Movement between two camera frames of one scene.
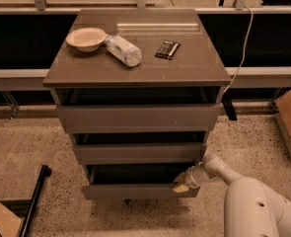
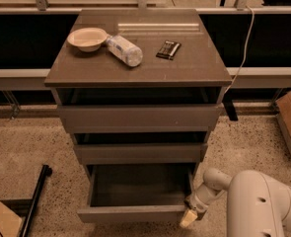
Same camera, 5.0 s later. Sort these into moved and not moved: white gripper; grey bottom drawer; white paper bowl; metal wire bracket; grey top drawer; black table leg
Moved: grey bottom drawer; white gripper
Not moved: black table leg; metal wire bracket; white paper bowl; grey top drawer
